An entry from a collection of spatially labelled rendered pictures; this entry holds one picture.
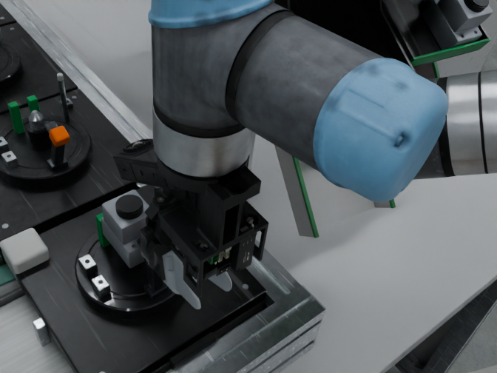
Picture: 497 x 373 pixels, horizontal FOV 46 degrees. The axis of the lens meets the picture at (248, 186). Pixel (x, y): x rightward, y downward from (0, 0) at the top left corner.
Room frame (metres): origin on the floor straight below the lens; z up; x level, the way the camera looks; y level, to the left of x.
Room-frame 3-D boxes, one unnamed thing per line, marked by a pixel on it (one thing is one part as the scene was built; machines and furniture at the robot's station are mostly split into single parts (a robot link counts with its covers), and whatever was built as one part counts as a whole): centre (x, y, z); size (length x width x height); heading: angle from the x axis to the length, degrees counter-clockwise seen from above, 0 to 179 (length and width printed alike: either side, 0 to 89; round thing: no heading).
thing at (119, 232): (0.43, 0.13, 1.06); 0.08 x 0.04 x 0.07; 44
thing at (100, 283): (0.38, 0.15, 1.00); 0.02 x 0.01 x 0.02; 44
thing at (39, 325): (0.34, 0.22, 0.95); 0.01 x 0.01 x 0.04; 44
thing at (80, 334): (0.42, 0.13, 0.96); 0.24 x 0.24 x 0.02; 44
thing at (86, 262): (0.40, 0.18, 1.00); 0.02 x 0.01 x 0.02; 44
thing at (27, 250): (0.43, 0.27, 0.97); 0.05 x 0.05 x 0.04; 44
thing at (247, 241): (0.33, 0.03, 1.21); 0.09 x 0.08 x 0.12; 45
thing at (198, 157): (0.34, 0.04, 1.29); 0.08 x 0.08 x 0.05
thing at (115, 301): (0.42, 0.13, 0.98); 0.14 x 0.14 x 0.02
